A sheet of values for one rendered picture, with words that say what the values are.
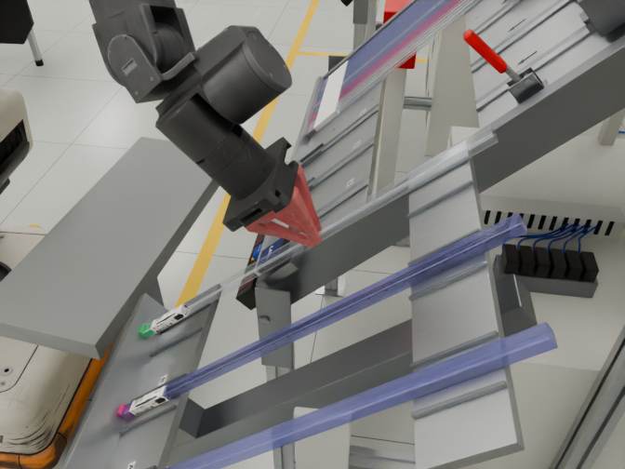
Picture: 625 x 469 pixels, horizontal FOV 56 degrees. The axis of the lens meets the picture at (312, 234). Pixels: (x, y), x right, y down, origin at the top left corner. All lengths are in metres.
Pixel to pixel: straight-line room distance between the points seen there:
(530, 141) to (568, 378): 0.43
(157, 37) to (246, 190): 0.16
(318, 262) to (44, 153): 2.05
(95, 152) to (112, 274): 1.59
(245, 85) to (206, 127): 0.06
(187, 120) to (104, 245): 0.67
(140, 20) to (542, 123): 0.42
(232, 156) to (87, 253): 0.66
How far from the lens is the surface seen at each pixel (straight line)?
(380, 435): 1.56
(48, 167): 2.63
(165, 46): 0.56
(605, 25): 0.70
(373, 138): 0.94
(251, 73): 0.51
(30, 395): 1.42
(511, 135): 0.69
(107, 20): 0.57
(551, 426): 1.10
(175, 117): 0.54
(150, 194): 1.28
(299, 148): 1.14
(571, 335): 1.01
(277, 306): 0.82
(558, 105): 0.68
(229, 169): 0.56
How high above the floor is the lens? 1.33
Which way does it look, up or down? 40 degrees down
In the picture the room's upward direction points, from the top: straight up
